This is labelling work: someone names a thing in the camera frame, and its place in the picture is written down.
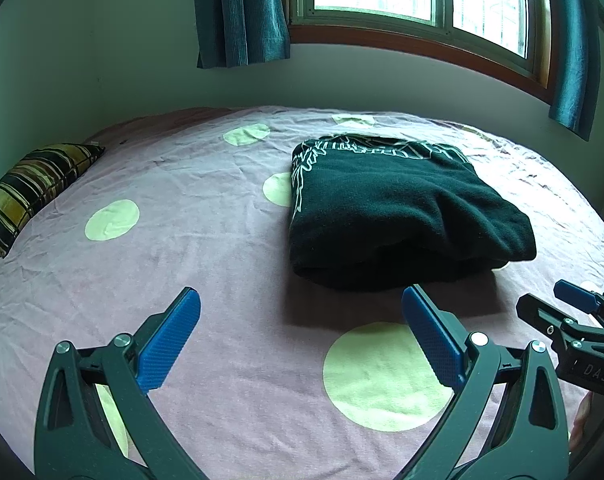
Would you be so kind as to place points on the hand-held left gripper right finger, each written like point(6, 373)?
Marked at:
point(432, 335)

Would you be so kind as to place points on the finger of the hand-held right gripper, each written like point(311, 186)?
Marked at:
point(577, 295)
point(542, 317)

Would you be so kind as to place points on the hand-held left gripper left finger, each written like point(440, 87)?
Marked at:
point(172, 335)

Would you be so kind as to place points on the dark green sweater white print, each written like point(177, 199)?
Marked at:
point(397, 210)

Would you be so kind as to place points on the person's right hand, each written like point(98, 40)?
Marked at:
point(584, 420)

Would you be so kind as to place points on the striped yellow black pillow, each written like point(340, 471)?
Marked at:
point(32, 185)

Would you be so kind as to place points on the teal curtain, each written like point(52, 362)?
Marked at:
point(574, 60)
point(242, 10)

